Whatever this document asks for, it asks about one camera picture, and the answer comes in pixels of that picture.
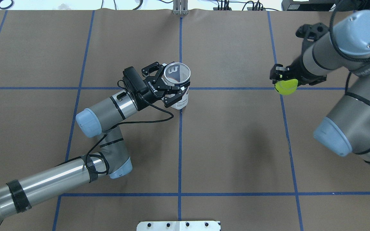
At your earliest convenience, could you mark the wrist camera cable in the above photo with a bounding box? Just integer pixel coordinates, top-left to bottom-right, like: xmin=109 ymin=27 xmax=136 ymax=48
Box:
xmin=328 ymin=0 xmax=370 ymax=93
xmin=84 ymin=80 xmax=174 ymax=184

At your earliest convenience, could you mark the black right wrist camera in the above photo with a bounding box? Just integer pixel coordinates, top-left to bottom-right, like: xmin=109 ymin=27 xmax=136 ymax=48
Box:
xmin=295 ymin=22 xmax=329 ymax=41

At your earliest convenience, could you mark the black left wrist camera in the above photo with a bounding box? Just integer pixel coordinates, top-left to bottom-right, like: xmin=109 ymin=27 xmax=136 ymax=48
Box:
xmin=122 ymin=67 xmax=149 ymax=95

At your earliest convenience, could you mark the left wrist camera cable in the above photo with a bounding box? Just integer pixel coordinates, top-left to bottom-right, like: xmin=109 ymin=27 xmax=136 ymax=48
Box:
xmin=84 ymin=80 xmax=174 ymax=184

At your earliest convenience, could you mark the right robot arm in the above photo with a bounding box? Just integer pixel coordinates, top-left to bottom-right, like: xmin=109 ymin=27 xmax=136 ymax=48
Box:
xmin=270 ymin=9 xmax=370 ymax=165

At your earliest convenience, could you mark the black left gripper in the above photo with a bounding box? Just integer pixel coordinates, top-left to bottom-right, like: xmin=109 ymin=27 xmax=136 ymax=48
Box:
xmin=138 ymin=62 xmax=189 ymax=109

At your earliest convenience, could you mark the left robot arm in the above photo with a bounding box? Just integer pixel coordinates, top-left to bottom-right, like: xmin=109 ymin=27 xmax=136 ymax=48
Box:
xmin=0 ymin=62 xmax=191 ymax=225

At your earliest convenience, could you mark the white tennis ball can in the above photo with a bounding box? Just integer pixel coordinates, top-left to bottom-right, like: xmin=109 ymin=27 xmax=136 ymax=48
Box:
xmin=163 ymin=62 xmax=191 ymax=110

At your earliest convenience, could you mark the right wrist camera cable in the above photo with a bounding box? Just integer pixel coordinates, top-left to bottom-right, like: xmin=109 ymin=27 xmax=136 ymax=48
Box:
xmin=328 ymin=0 xmax=370 ymax=93

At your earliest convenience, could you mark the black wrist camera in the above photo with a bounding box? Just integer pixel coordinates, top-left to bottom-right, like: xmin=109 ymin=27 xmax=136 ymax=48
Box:
xmin=122 ymin=67 xmax=149 ymax=95
xmin=295 ymin=22 xmax=329 ymax=41

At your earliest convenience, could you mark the aluminium frame post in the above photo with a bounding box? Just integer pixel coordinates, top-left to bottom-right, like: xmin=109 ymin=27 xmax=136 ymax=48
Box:
xmin=172 ymin=0 xmax=189 ymax=16

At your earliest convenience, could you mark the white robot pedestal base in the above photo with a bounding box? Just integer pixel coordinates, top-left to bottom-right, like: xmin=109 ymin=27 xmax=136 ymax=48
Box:
xmin=136 ymin=220 xmax=222 ymax=231

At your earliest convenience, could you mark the black box with label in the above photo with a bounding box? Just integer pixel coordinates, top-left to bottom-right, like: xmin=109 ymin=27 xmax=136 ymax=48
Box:
xmin=281 ymin=0 xmax=335 ymax=12

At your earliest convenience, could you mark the yellow Wilson tennis ball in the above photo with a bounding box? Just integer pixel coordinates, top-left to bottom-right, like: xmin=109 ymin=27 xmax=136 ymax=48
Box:
xmin=274 ymin=79 xmax=299 ymax=95

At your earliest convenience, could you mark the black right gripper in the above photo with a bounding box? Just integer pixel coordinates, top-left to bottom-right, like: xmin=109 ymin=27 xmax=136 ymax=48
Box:
xmin=270 ymin=56 xmax=327 ymax=86

